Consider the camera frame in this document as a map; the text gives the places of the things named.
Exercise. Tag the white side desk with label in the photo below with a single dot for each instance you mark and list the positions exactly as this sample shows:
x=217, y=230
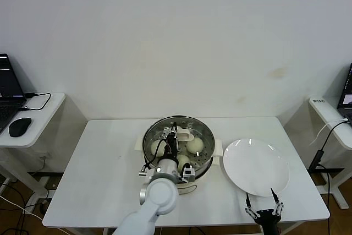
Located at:
x=324, y=111

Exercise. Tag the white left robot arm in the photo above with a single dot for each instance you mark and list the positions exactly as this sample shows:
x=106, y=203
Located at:
x=160, y=193

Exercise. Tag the black computer mouse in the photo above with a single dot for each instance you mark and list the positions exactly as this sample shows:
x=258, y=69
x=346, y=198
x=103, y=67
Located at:
x=19, y=127

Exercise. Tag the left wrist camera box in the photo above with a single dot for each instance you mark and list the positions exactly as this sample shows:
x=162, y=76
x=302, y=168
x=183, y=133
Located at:
x=189, y=173

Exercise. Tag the round white plate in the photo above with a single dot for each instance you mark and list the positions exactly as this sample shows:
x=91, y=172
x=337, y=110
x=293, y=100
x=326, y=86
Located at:
x=255, y=169

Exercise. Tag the white steamed baozi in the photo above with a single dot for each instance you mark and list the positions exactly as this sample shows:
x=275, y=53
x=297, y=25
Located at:
x=183, y=162
x=195, y=146
x=156, y=147

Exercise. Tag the black laptop with lit screen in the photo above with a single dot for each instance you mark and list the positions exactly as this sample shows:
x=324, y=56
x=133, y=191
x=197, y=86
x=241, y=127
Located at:
x=346, y=100

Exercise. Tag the white side desk with mouse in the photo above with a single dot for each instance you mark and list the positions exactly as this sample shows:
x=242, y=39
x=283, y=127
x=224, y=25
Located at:
x=41, y=125

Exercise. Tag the cream electric cooking pot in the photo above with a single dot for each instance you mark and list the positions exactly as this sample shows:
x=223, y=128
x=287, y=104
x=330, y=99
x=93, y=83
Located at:
x=218, y=148

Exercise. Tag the small printed desk label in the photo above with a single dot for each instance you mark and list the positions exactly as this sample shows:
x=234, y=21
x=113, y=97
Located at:
x=318, y=101

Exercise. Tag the stainless steel steamer basket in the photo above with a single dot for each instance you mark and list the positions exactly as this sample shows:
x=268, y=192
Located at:
x=212, y=149

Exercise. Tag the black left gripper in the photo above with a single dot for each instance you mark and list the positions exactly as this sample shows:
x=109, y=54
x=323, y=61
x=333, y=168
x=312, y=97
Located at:
x=171, y=151

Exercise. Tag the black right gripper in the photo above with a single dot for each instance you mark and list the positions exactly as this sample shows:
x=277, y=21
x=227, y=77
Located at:
x=268, y=218

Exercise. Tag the black laptop with dark screen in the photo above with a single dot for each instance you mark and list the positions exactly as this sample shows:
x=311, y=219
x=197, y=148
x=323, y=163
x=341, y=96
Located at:
x=8, y=86

